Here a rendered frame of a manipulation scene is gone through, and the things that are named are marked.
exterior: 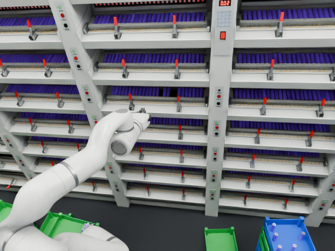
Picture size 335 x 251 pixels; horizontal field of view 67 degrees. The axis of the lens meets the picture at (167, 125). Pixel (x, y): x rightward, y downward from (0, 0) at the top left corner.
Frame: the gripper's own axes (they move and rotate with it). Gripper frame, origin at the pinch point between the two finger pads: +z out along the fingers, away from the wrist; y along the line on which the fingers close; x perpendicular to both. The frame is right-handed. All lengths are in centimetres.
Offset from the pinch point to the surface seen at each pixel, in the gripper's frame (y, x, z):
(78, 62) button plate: -34.7, 20.4, 12.7
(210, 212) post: 34, -97, 38
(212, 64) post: 31.2, 19.2, 13.2
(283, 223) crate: 73, -66, 5
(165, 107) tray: 6.5, -6.7, 22.1
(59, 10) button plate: -36, 44, 8
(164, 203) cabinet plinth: -1, -97, 42
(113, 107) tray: -23.3, -7.2, 21.4
